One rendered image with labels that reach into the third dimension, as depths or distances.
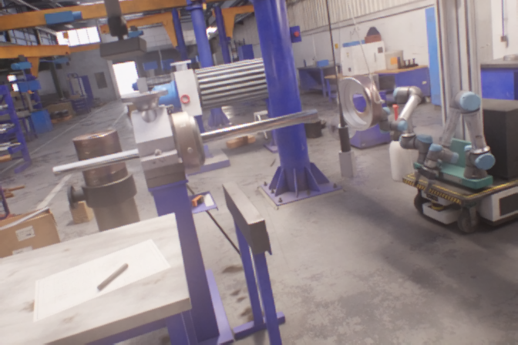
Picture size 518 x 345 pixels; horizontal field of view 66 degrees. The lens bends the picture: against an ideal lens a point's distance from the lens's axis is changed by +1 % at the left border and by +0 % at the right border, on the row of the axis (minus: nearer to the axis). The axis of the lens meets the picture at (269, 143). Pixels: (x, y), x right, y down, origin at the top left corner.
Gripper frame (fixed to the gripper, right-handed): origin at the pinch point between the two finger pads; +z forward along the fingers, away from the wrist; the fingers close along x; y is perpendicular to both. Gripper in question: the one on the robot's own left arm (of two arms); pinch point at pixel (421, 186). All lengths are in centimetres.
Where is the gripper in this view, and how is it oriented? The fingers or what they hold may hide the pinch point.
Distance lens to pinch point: 298.3
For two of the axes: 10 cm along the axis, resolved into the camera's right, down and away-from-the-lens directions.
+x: 2.2, 3.1, -9.2
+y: -9.4, -1.8, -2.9
